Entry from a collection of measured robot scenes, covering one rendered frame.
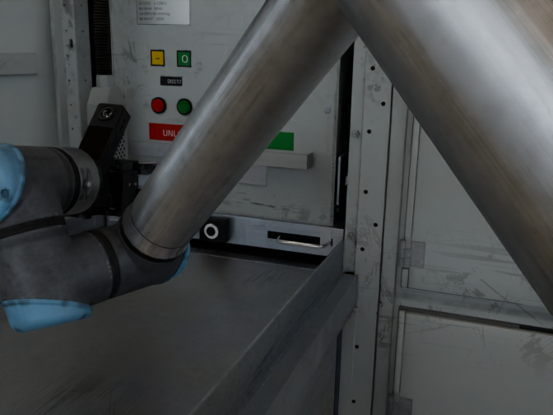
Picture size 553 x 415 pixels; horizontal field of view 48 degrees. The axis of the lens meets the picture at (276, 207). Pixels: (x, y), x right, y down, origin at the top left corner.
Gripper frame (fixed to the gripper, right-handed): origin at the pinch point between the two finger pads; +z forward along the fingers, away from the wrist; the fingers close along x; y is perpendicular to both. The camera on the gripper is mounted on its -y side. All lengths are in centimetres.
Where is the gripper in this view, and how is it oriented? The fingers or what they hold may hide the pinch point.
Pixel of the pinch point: (152, 165)
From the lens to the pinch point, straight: 104.8
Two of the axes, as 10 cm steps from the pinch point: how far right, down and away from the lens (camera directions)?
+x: 9.4, 1.0, -3.2
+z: 3.3, -0.7, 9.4
